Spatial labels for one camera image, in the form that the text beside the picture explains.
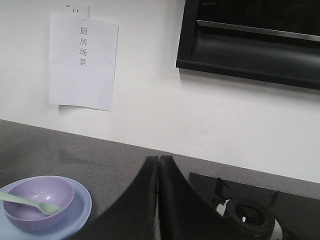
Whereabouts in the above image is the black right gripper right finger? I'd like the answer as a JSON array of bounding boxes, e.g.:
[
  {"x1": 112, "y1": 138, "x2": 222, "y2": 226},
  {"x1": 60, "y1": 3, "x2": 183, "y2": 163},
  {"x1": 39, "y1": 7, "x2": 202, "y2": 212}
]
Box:
[{"x1": 158, "y1": 155, "x2": 240, "y2": 240}]

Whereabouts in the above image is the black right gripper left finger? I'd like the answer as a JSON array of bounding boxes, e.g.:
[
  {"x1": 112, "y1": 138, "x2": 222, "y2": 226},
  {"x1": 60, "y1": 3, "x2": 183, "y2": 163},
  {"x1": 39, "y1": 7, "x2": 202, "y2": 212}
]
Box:
[{"x1": 86, "y1": 156, "x2": 159, "y2": 240}]

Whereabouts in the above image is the pale green spoon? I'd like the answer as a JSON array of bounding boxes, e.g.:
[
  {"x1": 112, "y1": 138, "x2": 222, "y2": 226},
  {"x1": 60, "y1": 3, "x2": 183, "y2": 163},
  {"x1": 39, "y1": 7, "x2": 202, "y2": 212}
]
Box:
[{"x1": 0, "y1": 191, "x2": 63, "y2": 216}]

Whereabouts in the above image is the purple bowl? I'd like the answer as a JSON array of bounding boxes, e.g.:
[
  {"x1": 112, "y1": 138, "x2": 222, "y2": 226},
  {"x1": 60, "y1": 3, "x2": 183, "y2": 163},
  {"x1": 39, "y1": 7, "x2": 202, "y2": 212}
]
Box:
[{"x1": 0, "y1": 176, "x2": 75, "y2": 232}]

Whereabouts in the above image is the light blue plate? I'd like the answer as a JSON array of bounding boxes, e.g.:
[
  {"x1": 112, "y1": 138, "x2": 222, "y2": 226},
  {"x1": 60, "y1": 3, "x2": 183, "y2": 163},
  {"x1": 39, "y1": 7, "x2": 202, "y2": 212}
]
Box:
[{"x1": 0, "y1": 176, "x2": 92, "y2": 240}]

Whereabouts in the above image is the black gas stove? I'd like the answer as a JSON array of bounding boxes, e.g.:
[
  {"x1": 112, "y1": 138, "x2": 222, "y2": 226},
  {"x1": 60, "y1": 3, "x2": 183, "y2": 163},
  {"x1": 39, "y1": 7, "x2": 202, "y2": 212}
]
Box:
[{"x1": 188, "y1": 173, "x2": 320, "y2": 240}]

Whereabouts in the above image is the white paper sheet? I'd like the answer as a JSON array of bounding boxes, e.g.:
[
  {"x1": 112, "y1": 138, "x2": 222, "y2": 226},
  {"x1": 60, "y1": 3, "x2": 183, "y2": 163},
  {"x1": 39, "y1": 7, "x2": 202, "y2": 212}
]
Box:
[{"x1": 49, "y1": 12, "x2": 119, "y2": 111}]

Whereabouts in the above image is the black range hood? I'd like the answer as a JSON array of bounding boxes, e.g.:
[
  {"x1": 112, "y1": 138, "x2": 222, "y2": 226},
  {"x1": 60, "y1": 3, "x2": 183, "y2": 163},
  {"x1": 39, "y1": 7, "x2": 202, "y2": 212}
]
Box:
[{"x1": 176, "y1": 0, "x2": 320, "y2": 90}]

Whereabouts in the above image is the white wall socket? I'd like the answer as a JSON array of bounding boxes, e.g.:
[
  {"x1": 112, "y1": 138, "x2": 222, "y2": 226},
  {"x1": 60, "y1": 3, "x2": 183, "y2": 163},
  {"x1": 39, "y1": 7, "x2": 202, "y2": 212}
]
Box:
[{"x1": 62, "y1": 3, "x2": 90, "y2": 18}]

